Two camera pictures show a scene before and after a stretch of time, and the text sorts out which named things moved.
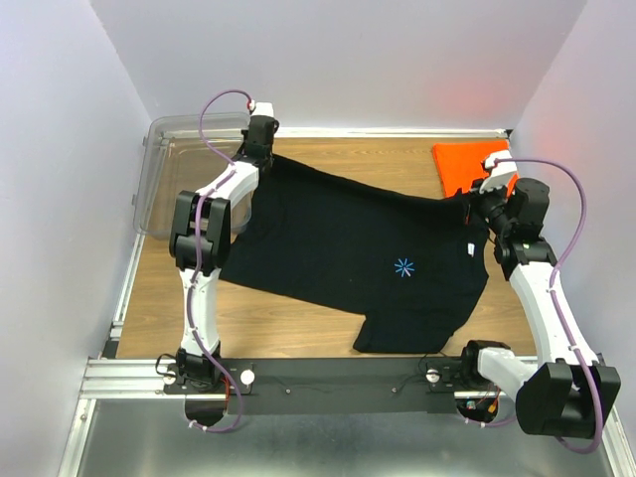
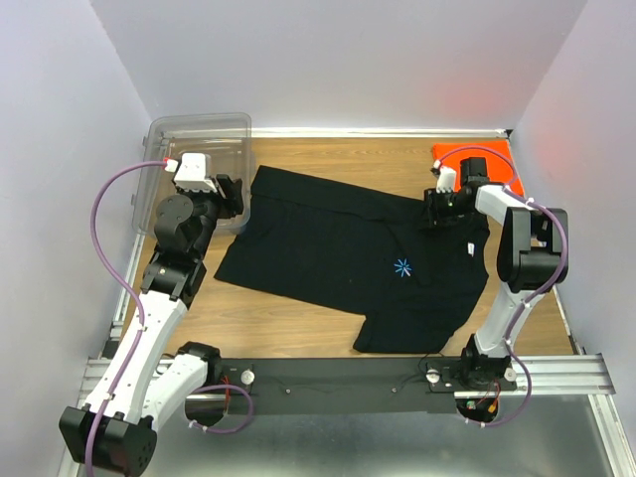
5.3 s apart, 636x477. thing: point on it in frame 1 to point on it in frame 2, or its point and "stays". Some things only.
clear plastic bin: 179,152 stays
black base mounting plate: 345,386 stays
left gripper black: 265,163 to 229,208
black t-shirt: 409,266 stays
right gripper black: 476,198 to 435,219
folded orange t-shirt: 460,165 stays
